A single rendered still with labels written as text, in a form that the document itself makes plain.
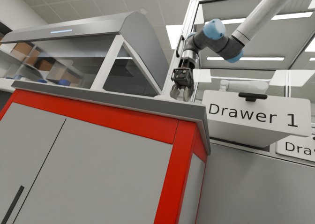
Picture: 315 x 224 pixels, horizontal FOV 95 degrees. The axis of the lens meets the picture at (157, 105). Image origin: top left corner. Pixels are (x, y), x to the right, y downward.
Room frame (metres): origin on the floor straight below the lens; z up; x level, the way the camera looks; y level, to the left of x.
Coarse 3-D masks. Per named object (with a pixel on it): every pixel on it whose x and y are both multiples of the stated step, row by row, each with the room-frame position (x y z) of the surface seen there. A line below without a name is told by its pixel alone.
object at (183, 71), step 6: (180, 60) 0.52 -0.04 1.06; (186, 60) 0.52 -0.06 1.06; (192, 60) 0.52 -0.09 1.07; (180, 66) 0.54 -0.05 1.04; (186, 66) 0.53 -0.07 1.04; (192, 66) 0.55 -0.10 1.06; (174, 72) 0.54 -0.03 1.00; (180, 72) 0.51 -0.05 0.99; (186, 72) 0.50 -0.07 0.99; (174, 78) 0.52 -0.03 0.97; (180, 78) 0.51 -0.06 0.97; (186, 78) 0.50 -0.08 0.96; (192, 78) 0.56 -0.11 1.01; (180, 84) 0.56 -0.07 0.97; (186, 84) 0.53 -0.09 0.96
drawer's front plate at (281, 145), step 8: (288, 136) 0.61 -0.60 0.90; (296, 136) 0.59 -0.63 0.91; (312, 136) 0.57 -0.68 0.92; (280, 144) 0.62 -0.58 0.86; (288, 144) 0.61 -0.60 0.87; (296, 144) 0.59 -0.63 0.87; (304, 144) 0.58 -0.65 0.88; (312, 144) 0.57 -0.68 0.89; (280, 152) 0.62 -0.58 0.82; (288, 152) 0.61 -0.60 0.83; (296, 152) 0.59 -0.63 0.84; (312, 152) 0.57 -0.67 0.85; (312, 160) 0.57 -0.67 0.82
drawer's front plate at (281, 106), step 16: (208, 96) 0.46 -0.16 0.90; (224, 96) 0.44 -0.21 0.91; (272, 96) 0.38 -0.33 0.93; (208, 112) 0.46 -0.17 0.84; (224, 112) 0.44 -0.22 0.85; (240, 112) 0.42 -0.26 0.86; (256, 112) 0.40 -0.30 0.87; (272, 112) 0.38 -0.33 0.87; (288, 112) 0.37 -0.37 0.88; (304, 112) 0.35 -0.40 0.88; (256, 128) 0.41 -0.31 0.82; (272, 128) 0.38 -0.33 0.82; (288, 128) 0.37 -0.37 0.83; (304, 128) 0.35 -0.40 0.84
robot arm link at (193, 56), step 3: (186, 51) 0.53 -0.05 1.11; (189, 51) 0.52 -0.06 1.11; (192, 51) 0.52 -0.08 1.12; (183, 54) 0.53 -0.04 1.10; (186, 54) 0.52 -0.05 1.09; (189, 54) 0.52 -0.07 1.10; (192, 54) 0.52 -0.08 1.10; (195, 54) 0.52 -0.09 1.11; (189, 57) 0.52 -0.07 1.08; (192, 57) 0.52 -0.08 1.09; (195, 57) 0.53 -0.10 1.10; (198, 57) 0.53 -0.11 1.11; (195, 60) 0.53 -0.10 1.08; (195, 63) 0.54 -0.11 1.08
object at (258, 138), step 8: (216, 128) 0.59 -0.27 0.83; (224, 128) 0.56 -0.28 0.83; (232, 128) 0.52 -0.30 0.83; (240, 128) 0.50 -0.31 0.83; (248, 128) 0.47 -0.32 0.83; (216, 136) 0.73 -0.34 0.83; (224, 136) 0.68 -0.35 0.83; (232, 136) 0.64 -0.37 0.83; (240, 136) 0.60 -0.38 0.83; (248, 136) 0.56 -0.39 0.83; (256, 136) 0.53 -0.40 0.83; (264, 136) 0.50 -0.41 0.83; (272, 136) 0.48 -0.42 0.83; (280, 136) 0.45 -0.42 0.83; (248, 144) 0.69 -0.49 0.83; (256, 144) 0.65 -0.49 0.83; (264, 144) 0.61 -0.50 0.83
